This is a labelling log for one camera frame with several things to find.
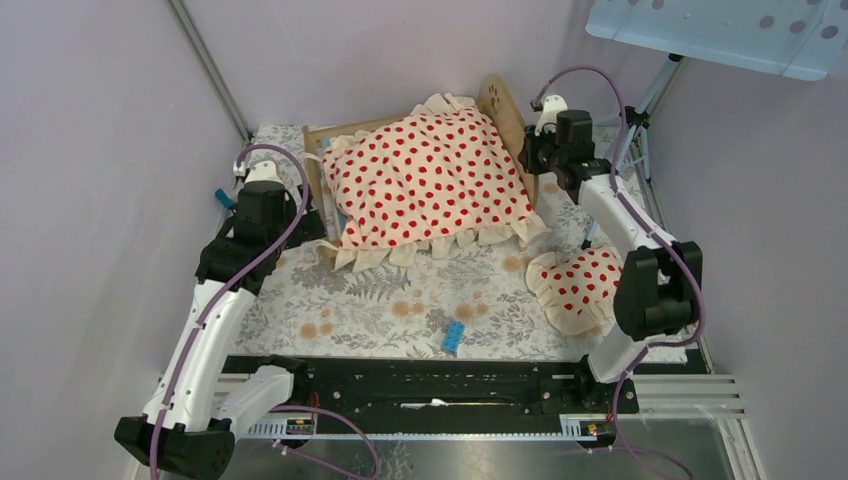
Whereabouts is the purple cable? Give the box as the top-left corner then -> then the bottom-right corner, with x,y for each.
148,144 -> 384,480
533,64 -> 707,480

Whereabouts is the blue toy brick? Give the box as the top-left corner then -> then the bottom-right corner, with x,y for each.
441,320 -> 465,355

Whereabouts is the light blue perforated tray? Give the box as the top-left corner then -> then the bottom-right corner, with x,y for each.
586,0 -> 847,81

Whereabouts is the small strawberry print pillow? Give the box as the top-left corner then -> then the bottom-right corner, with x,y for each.
525,245 -> 623,336

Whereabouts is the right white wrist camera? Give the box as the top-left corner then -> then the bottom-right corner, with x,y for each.
530,94 -> 568,136

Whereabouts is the floral table mat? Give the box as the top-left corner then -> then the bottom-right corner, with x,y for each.
228,124 -> 690,364

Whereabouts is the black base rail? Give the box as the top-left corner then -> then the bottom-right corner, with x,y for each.
222,355 -> 649,440

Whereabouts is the wooden pet bed frame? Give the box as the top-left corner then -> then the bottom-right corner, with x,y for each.
301,72 -> 541,273

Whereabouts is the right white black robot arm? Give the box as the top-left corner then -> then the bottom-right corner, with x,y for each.
519,109 -> 703,412

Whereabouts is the large strawberry print cushion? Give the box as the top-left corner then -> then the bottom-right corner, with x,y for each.
314,92 -> 551,275

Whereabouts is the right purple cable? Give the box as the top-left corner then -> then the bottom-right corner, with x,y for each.
533,64 -> 707,480

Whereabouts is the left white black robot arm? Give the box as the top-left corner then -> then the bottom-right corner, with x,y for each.
114,180 -> 323,479

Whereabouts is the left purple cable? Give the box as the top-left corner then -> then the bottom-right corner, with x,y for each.
148,144 -> 384,480

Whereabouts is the grey tripod stand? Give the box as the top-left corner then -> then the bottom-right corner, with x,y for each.
581,54 -> 683,231

